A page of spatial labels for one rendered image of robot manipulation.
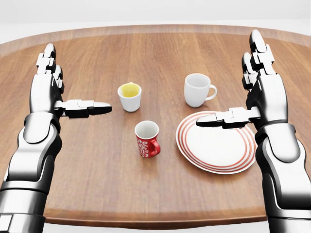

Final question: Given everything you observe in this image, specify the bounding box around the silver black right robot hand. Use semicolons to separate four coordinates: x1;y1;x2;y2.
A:
195;29;289;130

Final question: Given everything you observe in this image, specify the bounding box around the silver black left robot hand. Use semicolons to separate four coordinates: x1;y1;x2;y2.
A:
29;43;113;119

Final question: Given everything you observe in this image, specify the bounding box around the white plate with red rings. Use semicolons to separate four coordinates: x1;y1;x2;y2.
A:
175;111;258;174

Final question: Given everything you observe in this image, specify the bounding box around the red patterned mug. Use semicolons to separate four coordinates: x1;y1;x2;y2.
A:
134;120;161;159

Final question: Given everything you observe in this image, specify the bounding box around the white cup with yellow inside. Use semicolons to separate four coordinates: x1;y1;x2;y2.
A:
117;82;142;113

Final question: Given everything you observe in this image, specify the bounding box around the white mug with handle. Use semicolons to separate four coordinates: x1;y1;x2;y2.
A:
183;73;217;108

